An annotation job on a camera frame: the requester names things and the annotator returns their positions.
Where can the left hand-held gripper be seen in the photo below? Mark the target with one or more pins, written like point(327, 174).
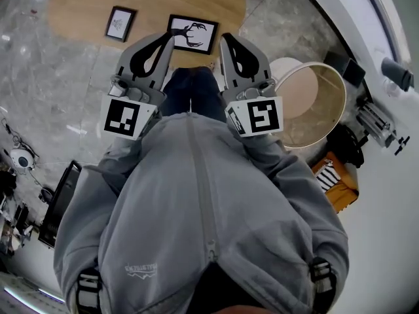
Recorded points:
point(131, 116)

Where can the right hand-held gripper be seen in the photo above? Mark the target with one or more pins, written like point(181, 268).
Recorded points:
point(258, 116)

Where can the large black picture frame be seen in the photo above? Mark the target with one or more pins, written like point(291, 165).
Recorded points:
point(196, 41)

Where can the person's left forearm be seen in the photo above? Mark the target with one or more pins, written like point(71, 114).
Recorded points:
point(127, 155)

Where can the person's right forearm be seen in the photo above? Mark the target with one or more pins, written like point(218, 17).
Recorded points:
point(278, 162)

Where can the person's dark blue trousers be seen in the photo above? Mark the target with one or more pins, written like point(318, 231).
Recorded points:
point(190, 90)

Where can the round white wooden side table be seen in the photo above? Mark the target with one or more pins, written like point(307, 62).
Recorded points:
point(304, 90)

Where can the black flat panel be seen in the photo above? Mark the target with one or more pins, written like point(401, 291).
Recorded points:
point(353, 72)

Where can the white window ledge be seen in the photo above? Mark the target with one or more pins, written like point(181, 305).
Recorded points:
point(343, 8)

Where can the black bag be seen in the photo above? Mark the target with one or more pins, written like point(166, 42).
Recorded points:
point(347, 142)

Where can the black white striped cushion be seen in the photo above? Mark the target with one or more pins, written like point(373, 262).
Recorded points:
point(327, 177)

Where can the person in white shirt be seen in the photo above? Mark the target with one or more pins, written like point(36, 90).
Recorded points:
point(203, 208)

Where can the small white cup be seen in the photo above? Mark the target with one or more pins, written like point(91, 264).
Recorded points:
point(391, 87)

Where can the white round device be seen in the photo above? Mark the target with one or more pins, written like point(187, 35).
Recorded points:
point(22, 158)

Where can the grey cylindrical bin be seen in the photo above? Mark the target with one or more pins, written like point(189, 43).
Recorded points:
point(396, 72)

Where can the orange armchair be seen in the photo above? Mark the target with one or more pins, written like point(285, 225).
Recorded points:
point(343, 191)

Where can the black monitor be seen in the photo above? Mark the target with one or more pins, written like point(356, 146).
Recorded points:
point(59, 204)

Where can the small black picture frame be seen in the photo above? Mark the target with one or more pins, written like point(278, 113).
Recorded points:
point(120, 24)

